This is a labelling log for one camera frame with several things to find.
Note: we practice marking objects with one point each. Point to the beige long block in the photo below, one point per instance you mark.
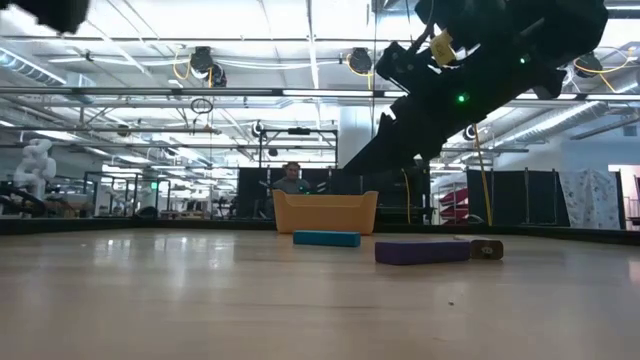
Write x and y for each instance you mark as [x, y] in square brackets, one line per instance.
[485, 248]

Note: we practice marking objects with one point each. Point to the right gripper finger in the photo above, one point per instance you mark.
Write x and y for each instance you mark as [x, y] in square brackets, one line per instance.
[387, 127]
[410, 137]

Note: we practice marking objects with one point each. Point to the red rack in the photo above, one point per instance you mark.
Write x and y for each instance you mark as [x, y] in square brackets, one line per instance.
[452, 200]

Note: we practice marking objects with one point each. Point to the black cabinet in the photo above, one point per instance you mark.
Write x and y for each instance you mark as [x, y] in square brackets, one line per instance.
[390, 200]

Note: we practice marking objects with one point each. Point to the blue long block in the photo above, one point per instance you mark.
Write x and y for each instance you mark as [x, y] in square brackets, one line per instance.
[326, 238]

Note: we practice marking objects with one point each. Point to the black partition panel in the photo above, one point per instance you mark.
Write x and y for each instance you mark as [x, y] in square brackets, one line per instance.
[250, 192]
[510, 197]

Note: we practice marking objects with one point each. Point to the white patterned cloth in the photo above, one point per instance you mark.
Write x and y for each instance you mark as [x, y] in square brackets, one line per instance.
[590, 192]

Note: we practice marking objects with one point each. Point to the grey ventilation duct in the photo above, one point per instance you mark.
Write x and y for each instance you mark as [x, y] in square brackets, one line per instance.
[30, 67]

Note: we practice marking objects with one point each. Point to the purple long block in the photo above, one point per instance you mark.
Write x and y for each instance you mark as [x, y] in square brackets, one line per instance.
[422, 251]

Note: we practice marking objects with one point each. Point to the yellow plastic bin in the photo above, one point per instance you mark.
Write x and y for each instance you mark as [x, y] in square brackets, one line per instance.
[325, 212]

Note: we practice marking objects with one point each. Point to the person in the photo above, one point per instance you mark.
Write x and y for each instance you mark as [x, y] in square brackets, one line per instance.
[291, 185]

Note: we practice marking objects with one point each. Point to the black gantry frame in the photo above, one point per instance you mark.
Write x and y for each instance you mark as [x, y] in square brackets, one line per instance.
[299, 131]

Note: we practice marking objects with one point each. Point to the white robot figure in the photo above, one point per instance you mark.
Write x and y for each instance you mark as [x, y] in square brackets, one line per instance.
[35, 167]

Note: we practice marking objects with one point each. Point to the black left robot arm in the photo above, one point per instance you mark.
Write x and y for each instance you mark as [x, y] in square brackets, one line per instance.
[55, 12]

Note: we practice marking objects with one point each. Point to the silver ventilation duct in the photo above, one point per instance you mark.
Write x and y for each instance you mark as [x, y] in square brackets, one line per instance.
[550, 122]

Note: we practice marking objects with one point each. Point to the black round ceiling fixture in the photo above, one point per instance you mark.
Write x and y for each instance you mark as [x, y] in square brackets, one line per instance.
[469, 132]

